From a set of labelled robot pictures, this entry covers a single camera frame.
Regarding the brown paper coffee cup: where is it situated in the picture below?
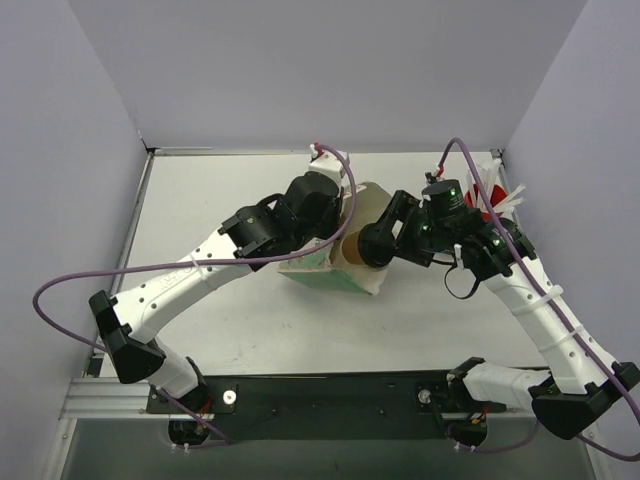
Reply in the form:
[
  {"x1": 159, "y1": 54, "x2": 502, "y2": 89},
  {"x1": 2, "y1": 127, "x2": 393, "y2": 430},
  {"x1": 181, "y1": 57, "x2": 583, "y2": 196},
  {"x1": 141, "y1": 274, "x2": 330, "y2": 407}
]
[{"x1": 341, "y1": 231, "x2": 365, "y2": 265}]

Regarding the black plastic cup lid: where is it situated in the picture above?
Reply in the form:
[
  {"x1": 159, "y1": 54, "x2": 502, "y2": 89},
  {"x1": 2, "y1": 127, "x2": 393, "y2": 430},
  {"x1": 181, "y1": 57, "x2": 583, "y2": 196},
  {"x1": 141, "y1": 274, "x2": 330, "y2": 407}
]
[{"x1": 357, "y1": 223, "x2": 395, "y2": 268}]

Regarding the red straw holder cup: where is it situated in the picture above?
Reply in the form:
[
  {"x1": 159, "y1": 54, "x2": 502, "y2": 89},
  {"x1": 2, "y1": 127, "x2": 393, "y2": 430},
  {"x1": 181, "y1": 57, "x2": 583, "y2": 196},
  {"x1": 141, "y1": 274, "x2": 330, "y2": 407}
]
[{"x1": 464, "y1": 184, "x2": 507, "y2": 221}]

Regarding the green paper takeout bag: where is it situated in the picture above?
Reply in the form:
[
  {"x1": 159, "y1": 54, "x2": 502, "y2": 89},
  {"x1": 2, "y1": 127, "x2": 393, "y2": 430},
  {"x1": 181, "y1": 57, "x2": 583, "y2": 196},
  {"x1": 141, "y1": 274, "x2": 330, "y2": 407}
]
[{"x1": 277, "y1": 182, "x2": 391, "y2": 295}]

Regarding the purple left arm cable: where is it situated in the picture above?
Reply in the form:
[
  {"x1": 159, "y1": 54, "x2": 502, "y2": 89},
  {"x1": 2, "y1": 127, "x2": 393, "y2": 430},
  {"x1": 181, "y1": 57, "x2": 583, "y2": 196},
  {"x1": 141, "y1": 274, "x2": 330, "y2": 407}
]
[{"x1": 32, "y1": 143, "x2": 359, "y2": 446}]

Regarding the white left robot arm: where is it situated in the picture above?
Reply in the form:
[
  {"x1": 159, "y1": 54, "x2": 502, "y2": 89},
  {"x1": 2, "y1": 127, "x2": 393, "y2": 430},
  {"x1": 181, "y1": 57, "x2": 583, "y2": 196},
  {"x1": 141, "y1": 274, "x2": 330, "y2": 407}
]
[{"x1": 89, "y1": 171, "x2": 343, "y2": 412}]

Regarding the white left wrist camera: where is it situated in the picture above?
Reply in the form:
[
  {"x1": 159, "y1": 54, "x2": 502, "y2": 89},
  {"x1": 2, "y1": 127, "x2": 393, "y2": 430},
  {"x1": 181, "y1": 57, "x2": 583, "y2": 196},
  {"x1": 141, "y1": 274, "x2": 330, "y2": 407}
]
[{"x1": 307, "y1": 143, "x2": 350, "y2": 188}]

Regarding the white wrapped straws bundle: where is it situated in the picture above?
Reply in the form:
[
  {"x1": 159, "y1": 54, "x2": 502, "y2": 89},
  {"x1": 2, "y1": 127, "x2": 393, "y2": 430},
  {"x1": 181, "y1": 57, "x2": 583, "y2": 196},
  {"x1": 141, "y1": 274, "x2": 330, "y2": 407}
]
[{"x1": 464, "y1": 160, "x2": 525, "y2": 222}]

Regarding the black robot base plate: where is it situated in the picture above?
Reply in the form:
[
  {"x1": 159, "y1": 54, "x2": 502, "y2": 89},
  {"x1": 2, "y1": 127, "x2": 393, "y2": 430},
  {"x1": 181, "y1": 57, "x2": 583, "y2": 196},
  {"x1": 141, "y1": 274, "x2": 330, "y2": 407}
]
[{"x1": 190, "y1": 370, "x2": 506, "y2": 443}]

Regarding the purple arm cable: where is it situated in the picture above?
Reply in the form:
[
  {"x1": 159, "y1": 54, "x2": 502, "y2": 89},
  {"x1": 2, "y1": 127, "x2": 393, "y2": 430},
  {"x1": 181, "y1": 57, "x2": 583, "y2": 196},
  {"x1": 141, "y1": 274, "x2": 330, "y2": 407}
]
[
  {"x1": 437, "y1": 137, "x2": 640, "y2": 461},
  {"x1": 32, "y1": 143, "x2": 359, "y2": 446}
]

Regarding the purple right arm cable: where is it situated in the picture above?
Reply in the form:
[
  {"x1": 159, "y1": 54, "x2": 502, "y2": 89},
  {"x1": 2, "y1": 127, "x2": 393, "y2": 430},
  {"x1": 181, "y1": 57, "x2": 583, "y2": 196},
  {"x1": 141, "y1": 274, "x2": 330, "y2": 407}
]
[{"x1": 437, "y1": 137, "x2": 640, "y2": 461}]

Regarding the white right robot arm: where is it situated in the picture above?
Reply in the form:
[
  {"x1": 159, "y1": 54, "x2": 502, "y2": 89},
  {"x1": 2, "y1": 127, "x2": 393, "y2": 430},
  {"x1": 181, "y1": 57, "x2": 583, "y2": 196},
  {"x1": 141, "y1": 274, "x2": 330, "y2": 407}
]
[{"x1": 358, "y1": 180, "x2": 639, "y2": 440}]

